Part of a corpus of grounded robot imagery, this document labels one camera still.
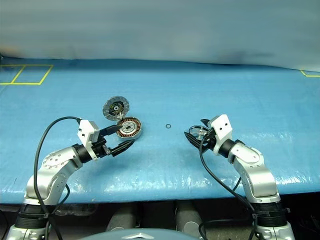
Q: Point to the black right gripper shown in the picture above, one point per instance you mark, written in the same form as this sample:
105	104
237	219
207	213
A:
208	142

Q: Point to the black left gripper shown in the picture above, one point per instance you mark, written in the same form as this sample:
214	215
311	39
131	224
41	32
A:
100	148

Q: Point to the silver spoked motor rotor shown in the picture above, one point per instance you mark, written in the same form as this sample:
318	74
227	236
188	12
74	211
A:
200	133

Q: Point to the motor stator base copper windings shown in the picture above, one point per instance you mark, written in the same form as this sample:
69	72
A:
130	128

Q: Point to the round grey metal disc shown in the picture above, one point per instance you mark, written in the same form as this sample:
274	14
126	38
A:
110	107

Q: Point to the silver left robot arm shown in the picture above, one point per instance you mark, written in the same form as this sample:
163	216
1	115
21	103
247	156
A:
57	162

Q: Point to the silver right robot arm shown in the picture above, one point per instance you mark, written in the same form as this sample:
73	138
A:
257	175

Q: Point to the blue foam table sheet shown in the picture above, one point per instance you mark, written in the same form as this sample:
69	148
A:
160	87

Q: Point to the grey rounded cylinder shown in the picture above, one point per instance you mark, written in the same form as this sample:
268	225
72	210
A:
188	217
121	220

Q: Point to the blue-grey robot torso with logo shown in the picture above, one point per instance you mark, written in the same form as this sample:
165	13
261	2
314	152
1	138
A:
140	236

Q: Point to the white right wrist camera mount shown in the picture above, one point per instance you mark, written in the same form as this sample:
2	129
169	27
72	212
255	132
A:
222	125

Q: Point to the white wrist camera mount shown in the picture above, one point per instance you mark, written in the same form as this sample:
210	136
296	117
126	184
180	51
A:
222	125
85	130

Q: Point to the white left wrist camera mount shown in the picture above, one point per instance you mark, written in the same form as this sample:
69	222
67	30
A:
85	130

